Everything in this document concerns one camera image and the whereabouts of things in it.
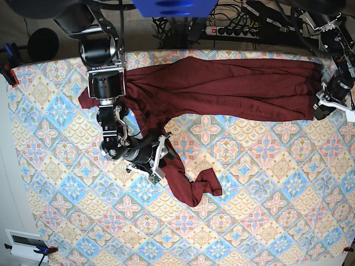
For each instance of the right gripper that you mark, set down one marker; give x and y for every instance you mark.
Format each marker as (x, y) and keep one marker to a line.
(142, 152)

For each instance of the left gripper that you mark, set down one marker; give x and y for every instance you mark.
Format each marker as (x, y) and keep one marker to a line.
(337, 95)

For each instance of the maroon t-shirt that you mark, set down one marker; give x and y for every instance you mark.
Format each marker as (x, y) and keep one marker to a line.
(254, 89)

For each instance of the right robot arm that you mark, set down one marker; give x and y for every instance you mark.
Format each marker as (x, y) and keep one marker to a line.
(101, 51)

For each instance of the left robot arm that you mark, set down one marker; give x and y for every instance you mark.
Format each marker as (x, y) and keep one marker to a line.
(337, 44)

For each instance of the patterned tablecloth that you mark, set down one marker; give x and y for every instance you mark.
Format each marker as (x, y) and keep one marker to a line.
(287, 188)

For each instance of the blue orange lower clamp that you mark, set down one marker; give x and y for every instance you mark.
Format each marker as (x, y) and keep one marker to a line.
(41, 250)

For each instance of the orange right clamp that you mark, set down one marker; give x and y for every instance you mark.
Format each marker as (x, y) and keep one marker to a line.
(348, 249)

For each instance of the black round stool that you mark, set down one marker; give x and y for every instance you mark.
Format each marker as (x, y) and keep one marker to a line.
(43, 45)

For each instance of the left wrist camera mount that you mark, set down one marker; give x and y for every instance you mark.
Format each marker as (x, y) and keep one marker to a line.
(324, 99)

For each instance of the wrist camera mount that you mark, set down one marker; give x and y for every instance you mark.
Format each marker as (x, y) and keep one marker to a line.
(156, 175)
(324, 99)

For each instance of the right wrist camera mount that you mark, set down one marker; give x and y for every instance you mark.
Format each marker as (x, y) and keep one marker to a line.
(156, 175)

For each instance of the black power strip red switch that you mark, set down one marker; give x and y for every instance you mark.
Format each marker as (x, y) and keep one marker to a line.
(242, 32)

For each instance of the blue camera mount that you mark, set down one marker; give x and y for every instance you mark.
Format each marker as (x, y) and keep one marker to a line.
(175, 8)

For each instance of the white wall socket plate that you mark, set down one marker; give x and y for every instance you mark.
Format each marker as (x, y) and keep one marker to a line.
(24, 244)

